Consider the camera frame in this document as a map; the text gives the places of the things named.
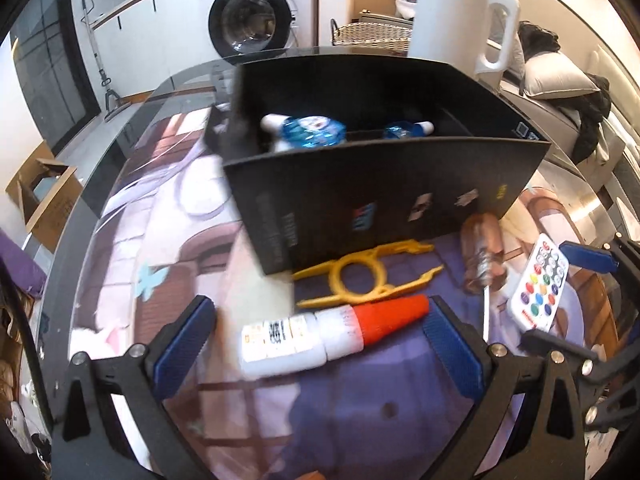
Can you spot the printed table mat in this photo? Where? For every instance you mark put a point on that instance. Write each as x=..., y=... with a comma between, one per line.
x=350, y=410

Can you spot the white counter cabinets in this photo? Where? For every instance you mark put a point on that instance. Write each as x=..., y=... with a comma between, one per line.
x=150, y=35

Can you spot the purple yoga mat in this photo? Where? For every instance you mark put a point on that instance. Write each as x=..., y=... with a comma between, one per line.
x=20, y=270

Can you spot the grey sofa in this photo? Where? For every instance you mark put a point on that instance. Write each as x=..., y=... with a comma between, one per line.
x=560, y=120

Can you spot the yellow plastic tool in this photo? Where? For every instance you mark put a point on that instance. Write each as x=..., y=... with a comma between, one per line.
x=405, y=248

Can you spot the white pillow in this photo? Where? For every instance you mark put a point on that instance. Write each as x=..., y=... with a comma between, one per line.
x=612, y=155

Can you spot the large blue bottle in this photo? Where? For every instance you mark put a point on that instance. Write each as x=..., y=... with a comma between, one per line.
x=310, y=132

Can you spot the brown cardboard box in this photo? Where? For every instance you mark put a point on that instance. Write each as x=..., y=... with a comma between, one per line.
x=55, y=210

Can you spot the black cardboard box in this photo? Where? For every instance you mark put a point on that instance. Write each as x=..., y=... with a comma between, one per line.
x=350, y=195

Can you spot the dark cloth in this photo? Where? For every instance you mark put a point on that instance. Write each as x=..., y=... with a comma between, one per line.
x=537, y=37

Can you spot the black jacket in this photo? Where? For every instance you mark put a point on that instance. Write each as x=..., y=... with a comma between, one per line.
x=592, y=115

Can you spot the white electric kettle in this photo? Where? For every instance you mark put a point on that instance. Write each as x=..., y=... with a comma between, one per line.
x=450, y=20

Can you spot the small blue bottle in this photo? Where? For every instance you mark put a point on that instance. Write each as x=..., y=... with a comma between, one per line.
x=400, y=131

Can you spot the wicker basket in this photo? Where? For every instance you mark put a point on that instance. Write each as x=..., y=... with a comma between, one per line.
x=370, y=37

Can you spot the white remote control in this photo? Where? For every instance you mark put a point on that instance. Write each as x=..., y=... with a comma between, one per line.
x=537, y=285

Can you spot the mop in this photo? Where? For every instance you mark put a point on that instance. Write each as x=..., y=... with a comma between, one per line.
x=95, y=50

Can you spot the white glue bottle red cap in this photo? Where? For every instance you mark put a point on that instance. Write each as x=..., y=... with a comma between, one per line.
x=280, y=340

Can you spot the black glass door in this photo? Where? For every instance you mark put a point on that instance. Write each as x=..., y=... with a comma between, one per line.
x=50, y=70

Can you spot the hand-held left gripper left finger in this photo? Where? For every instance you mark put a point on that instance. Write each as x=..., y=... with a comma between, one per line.
x=182, y=345

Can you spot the grey pillow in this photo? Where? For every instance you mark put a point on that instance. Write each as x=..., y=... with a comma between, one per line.
x=555, y=77

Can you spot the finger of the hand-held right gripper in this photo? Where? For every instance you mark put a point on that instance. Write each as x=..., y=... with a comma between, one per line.
x=542, y=341
x=585, y=255

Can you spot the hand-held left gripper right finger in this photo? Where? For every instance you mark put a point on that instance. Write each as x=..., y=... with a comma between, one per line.
x=452, y=345

